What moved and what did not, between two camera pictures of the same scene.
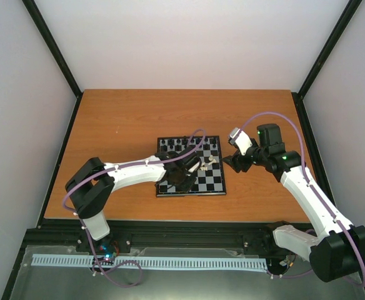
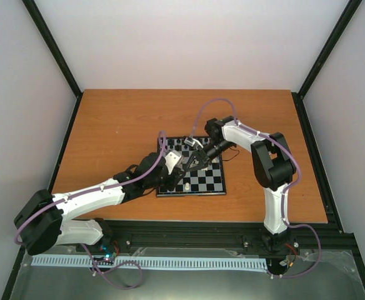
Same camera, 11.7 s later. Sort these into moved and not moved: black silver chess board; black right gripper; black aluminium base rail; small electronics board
Moved: black right gripper
Not moved: small electronics board; black silver chess board; black aluminium base rail
